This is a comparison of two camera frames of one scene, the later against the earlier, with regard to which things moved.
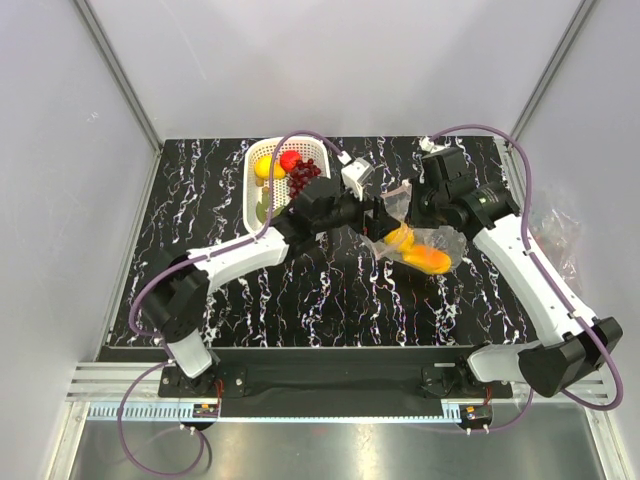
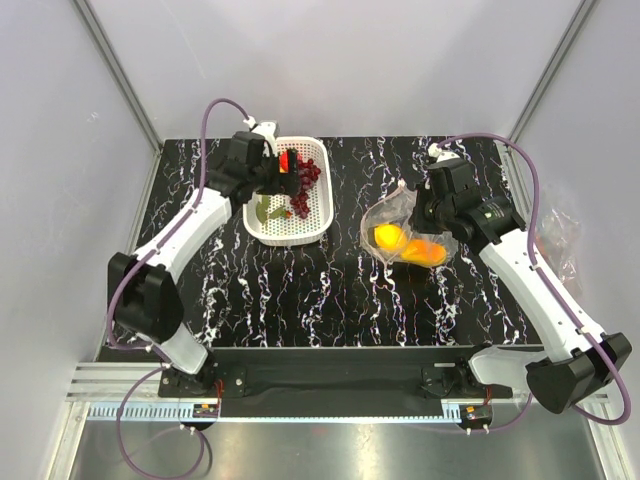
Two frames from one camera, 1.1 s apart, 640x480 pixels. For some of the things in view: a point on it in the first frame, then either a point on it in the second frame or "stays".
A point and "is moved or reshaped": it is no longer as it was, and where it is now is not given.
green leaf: x=262 y=208 stays
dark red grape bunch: x=301 y=175 stays
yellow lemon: x=403 y=237 is moved or reshaped
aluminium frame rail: x=114 y=382 stays
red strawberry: x=289 y=159 stays
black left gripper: x=376 y=227 to x=286 y=182
